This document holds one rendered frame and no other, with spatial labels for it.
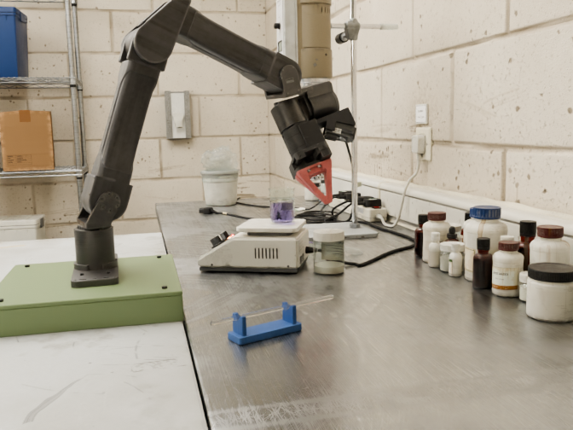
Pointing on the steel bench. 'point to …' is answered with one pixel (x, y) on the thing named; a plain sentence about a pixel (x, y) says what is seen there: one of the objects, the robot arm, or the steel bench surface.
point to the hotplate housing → (259, 252)
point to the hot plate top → (269, 226)
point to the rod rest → (242, 334)
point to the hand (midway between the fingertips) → (327, 199)
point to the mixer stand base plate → (343, 229)
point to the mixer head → (306, 37)
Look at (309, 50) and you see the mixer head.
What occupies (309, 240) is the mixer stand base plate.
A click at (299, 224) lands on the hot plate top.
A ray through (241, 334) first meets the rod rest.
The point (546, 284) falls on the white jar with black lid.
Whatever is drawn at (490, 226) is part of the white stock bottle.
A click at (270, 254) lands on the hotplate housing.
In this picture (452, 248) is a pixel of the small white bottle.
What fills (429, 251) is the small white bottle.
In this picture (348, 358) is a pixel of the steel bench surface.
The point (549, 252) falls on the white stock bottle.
